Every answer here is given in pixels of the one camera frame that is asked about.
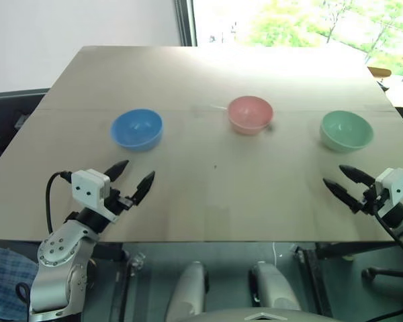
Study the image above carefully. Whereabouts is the blue bowl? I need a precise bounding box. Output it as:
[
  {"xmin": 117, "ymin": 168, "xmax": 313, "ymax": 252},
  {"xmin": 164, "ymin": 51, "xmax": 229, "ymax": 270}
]
[{"xmin": 109, "ymin": 107, "xmax": 165, "ymax": 153}]

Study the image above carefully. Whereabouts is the black chair base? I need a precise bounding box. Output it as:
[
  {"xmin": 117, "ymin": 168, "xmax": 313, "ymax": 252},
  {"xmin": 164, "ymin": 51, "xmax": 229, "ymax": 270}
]
[{"xmin": 361, "ymin": 266, "xmax": 403, "ymax": 286}]

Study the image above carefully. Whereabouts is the grey robot torso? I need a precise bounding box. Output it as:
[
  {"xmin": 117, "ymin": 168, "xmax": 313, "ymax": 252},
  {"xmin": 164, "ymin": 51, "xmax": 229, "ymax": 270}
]
[{"xmin": 187, "ymin": 305, "xmax": 324, "ymax": 322}]

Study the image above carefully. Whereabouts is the silver right robot leg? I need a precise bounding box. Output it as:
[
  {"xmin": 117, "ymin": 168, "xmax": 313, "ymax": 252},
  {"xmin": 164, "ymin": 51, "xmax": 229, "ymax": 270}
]
[{"xmin": 248, "ymin": 261, "xmax": 302, "ymax": 313}]

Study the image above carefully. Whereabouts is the dark window frame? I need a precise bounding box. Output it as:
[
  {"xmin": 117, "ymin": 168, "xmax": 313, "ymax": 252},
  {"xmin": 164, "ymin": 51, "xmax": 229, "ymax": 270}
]
[{"xmin": 173, "ymin": 0, "xmax": 198, "ymax": 47}]

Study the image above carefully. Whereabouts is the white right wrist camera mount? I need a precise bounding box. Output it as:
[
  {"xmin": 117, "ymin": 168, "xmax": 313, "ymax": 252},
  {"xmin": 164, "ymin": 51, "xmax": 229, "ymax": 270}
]
[{"xmin": 374, "ymin": 167, "xmax": 403, "ymax": 219}]

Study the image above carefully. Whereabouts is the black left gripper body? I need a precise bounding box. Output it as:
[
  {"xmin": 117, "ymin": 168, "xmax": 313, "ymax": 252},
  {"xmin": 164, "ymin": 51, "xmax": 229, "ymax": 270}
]
[{"xmin": 103, "ymin": 187, "xmax": 136, "ymax": 216}]

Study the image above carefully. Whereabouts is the black furniture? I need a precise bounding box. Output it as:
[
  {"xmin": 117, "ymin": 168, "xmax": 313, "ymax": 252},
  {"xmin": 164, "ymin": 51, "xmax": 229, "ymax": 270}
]
[{"xmin": 0, "ymin": 88, "xmax": 50, "ymax": 177}]

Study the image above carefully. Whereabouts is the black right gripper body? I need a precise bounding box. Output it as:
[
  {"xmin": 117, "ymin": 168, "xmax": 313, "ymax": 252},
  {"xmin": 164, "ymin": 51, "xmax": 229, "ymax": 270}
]
[{"xmin": 360, "ymin": 182, "xmax": 390, "ymax": 215}]

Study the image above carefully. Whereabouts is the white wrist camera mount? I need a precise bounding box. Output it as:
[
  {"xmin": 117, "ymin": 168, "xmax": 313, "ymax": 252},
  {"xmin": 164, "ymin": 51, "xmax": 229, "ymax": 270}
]
[
  {"xmin": 70, "ymin": 169, "xmax": 118, "ymax": 223},
  {"xmin": 374, "ymin": 167, "xmax": 403, "ymax": 219}
]

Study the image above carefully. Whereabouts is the green bowl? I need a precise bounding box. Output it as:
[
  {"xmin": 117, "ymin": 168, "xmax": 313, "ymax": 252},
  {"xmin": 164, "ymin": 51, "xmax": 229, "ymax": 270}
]
[{"xmin": 318, "ymin": 110, "xmax": 374, "ymax": 154}]

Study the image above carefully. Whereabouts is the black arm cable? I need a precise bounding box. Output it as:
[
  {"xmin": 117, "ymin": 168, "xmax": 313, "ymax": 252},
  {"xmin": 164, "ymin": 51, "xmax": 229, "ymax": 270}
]
[
  {"xmin": 371, "ymin": 200, "xmax": 403, "ymax": 271},
  {"xmin": 45, "ymin": 170, "xmax": 73, "ymax": 233}
]

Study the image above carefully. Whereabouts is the black table frame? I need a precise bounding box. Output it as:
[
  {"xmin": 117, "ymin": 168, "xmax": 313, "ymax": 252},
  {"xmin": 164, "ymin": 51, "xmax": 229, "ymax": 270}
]
[{"xmin": 294, "ymin": 241, "xmax": 403, "ymax": 319}]

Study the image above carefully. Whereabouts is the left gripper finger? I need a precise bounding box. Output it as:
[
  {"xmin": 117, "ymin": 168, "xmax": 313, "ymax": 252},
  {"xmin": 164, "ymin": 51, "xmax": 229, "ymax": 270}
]
[
  {"xmin": 131, "ymin": 170, "xmax": 156, "ymax": 207},
  {"xmin": 103, "ymin": 160, "xmax": 130, "ymax": 184}
]

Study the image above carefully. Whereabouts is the pink red bowl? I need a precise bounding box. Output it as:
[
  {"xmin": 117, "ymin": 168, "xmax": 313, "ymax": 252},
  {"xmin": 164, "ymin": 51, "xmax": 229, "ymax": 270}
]
[{"xmin": 227, "ymin": 96, "xmax": 275, "ymax": 136}]

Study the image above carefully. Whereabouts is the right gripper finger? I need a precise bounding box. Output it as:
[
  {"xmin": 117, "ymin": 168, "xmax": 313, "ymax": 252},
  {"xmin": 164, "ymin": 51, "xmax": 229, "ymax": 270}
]
[
  {"xmin": 322, "ymin": 178, "xmax": 364, "ymax": 213},
  {"xmin": 339, "ymin": 164, "xmax": 377, "ymax": 185}
]

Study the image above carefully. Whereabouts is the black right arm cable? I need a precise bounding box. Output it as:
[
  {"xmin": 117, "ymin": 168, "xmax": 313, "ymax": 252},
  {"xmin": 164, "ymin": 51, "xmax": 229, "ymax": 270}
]
[{"xmin": 371, "ymin": 200, "xmax": 403, "ymax": 271}]

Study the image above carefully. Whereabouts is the yellow object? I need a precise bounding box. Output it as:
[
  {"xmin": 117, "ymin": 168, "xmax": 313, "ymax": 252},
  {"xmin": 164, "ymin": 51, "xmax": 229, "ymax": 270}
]
[{"xmin": 367, "ymin": 65, "xmax": 392, "ymax": 78}]

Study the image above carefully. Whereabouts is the blue checked cloth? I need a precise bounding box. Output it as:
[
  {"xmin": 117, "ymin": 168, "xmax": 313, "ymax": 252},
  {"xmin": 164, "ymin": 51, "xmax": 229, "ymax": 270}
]
[{"xmin": 0, "ymin": 244, "xmax": 40, "ymax": 320}]

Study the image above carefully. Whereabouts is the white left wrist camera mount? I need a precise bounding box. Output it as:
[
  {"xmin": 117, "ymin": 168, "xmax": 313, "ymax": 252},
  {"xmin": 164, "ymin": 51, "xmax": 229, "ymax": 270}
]
[{"xmin": 70, "ymin": 169, "xmax": 118, "ymax": 223}]

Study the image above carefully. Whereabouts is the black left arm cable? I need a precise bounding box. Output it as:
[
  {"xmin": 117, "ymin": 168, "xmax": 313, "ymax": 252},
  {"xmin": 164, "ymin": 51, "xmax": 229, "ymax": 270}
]
[{"xmin": 45, "ymin": 170, "xmax": 73, "ymax": 233}]

